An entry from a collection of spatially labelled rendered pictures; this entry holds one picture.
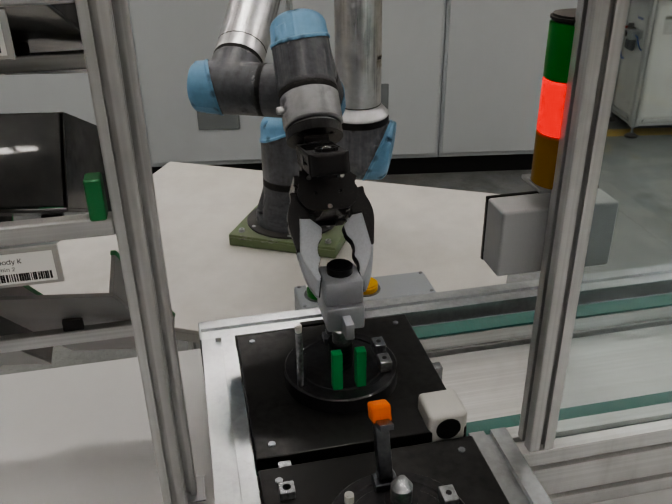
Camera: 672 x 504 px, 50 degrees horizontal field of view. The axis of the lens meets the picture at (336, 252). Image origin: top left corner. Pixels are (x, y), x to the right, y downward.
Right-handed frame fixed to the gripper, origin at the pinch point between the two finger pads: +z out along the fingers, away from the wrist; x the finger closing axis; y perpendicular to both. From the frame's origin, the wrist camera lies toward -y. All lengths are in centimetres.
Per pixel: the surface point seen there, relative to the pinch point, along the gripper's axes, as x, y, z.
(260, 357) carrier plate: 9.3, 14.1, 5.9
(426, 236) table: -30, 58, -19
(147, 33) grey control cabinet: 29, 252, -186
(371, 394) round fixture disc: -2.2, 3.3, 12.9
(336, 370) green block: 1.6, 2.4, 9.7
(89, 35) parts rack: 20.7, -38.0, -10.2
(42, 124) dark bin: 25.8, -28.1, -9.1
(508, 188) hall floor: -151, 268, -92
